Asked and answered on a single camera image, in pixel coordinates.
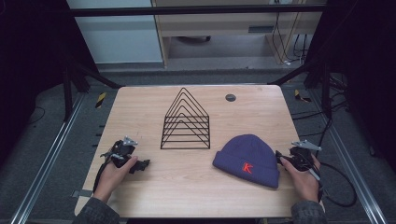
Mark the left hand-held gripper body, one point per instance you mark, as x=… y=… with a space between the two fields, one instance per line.
x=122 y=150

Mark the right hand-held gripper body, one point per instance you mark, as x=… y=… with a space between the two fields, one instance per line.
x=302 y=157

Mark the purple knit beanie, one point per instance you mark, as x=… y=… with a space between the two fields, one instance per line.
x=246 y=152

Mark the person's left hand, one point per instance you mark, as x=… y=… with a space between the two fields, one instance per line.
x=110 y=179

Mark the person's right hand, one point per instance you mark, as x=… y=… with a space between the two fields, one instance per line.
x=306 y=185

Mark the yellow black striped tape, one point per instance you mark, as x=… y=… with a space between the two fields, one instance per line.
x=300 y=96
x=100 y=100

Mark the grey tape strip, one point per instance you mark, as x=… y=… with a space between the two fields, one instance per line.
x=81 y=193

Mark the black stand legs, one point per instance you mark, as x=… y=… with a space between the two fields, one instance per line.
x=67 y=93
x=326 y=93

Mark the grey round table grommet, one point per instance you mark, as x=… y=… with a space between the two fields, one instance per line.
x=230 y=97

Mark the white cabinet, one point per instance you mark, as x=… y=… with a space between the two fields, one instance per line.
x=121 y=43

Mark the light wooden desk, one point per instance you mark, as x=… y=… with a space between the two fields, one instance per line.
x=218 y=25

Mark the metal floor rail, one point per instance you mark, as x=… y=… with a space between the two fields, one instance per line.
x=46 y=158
x=355 y=177

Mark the black horizontal frame bar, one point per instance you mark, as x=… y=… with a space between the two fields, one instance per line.
x=186 y=10

